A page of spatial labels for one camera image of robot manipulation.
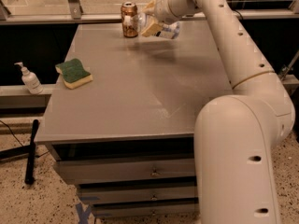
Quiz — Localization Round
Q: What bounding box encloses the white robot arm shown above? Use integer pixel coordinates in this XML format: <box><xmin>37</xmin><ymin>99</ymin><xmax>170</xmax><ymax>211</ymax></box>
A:
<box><xmin>144</xmin><ymin>0</ymin><xmax>295</xmax><ymax>224</ymax></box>

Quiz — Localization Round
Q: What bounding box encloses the black stand leg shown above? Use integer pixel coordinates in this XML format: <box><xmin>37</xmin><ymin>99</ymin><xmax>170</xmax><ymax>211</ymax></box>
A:
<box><xmin>0</xmin><ymin>119</ymin><xmax>39</xmax><ymax>185</ymax></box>

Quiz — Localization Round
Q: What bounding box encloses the metal railing frame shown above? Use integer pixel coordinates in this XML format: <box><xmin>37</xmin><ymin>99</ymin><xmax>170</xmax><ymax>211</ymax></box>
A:
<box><xmin>0</xmin><ymin>0</ymin><xmax>298</xmax><ymax>24</ymax></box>

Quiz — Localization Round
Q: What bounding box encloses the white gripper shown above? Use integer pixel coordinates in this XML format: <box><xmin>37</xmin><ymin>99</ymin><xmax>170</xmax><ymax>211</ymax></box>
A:
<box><xmin>140</xmin><ymin>0</ymin><xmax>200</xmax><ymax>37</ymax></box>

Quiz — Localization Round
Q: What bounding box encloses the blue tape cross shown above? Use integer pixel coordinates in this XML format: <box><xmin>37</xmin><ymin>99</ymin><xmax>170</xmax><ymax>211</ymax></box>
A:
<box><xmin>75</xmin><ymin>201</ymin><xmax>101</xmax><ymax>224</ymax></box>

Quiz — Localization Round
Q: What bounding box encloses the blue clear plastic bottle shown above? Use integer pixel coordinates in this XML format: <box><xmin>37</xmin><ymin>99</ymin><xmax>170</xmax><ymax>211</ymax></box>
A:
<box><xmin>122</xmin><ymin>12</ymin><xmax>181</xmax><ymax>40</ymax></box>

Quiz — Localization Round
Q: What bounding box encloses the white pump dispenser bottle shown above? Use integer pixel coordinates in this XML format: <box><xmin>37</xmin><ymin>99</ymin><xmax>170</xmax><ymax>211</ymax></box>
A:
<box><xmin>15</xmin><ymin>62</ymin><xmax>43</xmax><ymax>94</ymax></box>

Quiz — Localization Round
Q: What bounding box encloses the grey drawer cabinet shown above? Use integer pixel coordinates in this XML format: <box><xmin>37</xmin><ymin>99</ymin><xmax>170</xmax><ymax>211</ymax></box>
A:
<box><xmin>36</xmin><ymin>21</ymin><xmax>231</xmax><ymax>218</ymax></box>

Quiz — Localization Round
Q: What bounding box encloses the orange soda can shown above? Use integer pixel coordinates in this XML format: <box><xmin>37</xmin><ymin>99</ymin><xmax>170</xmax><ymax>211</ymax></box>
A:
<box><xmin>121</xmin><ymin>2</ymin><xmax>138</xmax><ymax>38</ymax></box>

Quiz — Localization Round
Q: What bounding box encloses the green yellow sponge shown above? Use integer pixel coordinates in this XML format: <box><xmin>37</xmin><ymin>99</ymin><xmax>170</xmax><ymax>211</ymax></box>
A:
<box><xmin>55</xmin><ymin>59</ymin><xmax>93</xmax><ymax>90</ymax></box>

